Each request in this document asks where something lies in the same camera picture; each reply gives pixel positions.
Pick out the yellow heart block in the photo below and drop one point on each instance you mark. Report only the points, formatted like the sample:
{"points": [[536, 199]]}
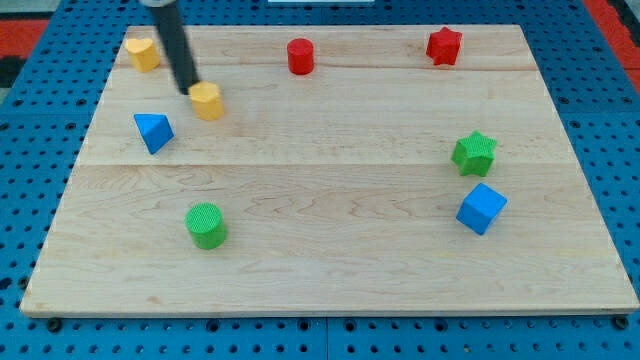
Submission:
{"points": [[143, 54]]}

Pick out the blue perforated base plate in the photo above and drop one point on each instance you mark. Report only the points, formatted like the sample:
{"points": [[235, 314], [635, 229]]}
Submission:
{"points": [[47, 113]]}

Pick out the green star block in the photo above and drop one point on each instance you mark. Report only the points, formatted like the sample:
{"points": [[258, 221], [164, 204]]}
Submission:
{"points": [[474, 154]]}

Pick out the yellow hexagon block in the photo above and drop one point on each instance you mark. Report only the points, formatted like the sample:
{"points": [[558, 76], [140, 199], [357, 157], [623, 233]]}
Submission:
{"points": [[206, 100]]}

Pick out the blue cube block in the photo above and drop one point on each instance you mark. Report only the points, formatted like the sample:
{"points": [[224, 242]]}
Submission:
{"points": [[480, 208]]}

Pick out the blue triangular prism block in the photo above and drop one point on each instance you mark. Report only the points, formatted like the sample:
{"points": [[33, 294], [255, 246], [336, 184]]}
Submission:
{"points": [[154, 129]]}

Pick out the green cylinder block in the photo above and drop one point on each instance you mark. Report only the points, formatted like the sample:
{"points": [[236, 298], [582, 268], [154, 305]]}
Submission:
{"points": [[205, 224]]}

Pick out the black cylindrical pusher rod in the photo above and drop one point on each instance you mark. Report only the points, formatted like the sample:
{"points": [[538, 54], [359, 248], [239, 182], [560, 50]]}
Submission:
{"points": [[170, 27]]}

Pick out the wooden board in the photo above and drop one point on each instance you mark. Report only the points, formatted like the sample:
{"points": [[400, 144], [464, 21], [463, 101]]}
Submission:
{"points": [[337, 188]]}

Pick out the red star block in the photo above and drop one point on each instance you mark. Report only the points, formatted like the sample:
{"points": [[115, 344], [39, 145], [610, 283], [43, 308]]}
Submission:
{"points": [[443, 46]]}

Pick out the red cylinder block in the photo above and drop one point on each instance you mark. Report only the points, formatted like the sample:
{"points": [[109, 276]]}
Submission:
{"points": [[300, 53]]}

